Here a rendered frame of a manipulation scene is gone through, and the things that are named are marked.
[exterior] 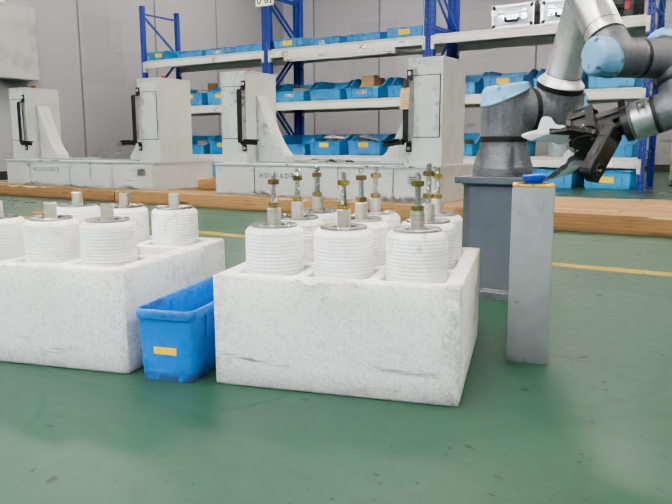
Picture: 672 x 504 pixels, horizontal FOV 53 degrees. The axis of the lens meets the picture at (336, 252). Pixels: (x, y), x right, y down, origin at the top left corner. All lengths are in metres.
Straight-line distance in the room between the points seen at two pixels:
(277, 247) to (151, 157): 3.60
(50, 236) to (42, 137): 4.42
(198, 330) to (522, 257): 0.56
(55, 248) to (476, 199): 0.98
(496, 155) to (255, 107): 2.62
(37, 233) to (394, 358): 0.66
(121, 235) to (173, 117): 3.47
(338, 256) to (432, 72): 2.50
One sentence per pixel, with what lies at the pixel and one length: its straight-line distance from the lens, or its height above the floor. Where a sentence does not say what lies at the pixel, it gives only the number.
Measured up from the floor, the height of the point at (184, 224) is 0.22.
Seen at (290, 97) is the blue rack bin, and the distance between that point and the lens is 7.11.
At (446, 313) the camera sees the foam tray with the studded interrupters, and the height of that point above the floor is 0.14.
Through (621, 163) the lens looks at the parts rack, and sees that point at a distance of 5.79.
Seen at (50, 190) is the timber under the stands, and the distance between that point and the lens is 5.25.
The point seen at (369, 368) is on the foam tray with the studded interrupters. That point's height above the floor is 0.05.
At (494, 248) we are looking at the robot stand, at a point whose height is 0.13.
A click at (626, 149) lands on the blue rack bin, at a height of 0.32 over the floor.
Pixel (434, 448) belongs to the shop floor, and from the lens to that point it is 0.91.
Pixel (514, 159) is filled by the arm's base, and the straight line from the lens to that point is 1.73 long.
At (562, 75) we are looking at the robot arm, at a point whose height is 0.54.
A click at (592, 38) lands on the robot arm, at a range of 1.42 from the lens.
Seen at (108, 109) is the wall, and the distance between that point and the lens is 9.00.
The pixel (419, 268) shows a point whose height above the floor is 0.20.
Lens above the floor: 0.39
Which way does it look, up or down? 9 degrees down
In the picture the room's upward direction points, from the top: straight up
